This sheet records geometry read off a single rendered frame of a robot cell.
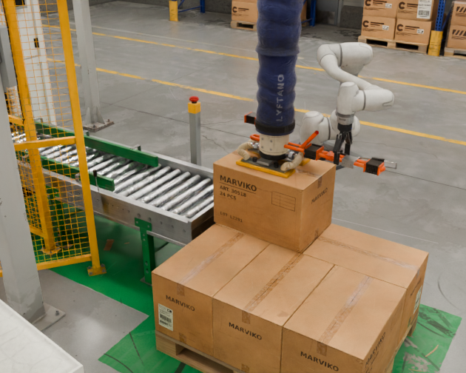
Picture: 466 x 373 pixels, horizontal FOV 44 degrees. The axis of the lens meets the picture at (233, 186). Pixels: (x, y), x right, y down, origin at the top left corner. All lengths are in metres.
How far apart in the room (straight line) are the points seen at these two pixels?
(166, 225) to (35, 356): 1.74
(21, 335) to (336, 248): 1.87
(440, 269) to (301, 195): 1.54
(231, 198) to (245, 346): 0.88
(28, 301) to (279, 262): 1.52
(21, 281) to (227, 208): 1.27
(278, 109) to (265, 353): 1.27
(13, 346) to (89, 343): 1.53
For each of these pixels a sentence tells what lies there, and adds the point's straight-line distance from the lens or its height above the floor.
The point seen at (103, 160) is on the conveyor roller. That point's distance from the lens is 4.49.
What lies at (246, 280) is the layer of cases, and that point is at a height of 0.54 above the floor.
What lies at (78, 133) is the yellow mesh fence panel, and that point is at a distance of 3.64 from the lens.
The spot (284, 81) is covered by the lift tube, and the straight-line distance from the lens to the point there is 3.07.
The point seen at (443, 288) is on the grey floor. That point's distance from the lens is 4.12.
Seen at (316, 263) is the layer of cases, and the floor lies 0.54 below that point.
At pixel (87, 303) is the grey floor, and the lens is 3.86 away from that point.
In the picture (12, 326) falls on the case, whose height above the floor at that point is 1.02.
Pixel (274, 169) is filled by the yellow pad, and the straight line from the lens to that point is 3.21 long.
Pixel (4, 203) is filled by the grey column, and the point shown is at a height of 0.86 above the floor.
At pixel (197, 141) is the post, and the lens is 4.26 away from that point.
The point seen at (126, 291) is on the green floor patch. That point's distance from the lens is 3.91.
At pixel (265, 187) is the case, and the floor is 0.89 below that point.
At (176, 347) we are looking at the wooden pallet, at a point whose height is 0.08.
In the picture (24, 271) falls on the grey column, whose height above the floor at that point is 0.39.
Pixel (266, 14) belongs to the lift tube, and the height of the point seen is 1.80.
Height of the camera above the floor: 2.33
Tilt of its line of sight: 27 degrees down
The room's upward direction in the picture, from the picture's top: straight up
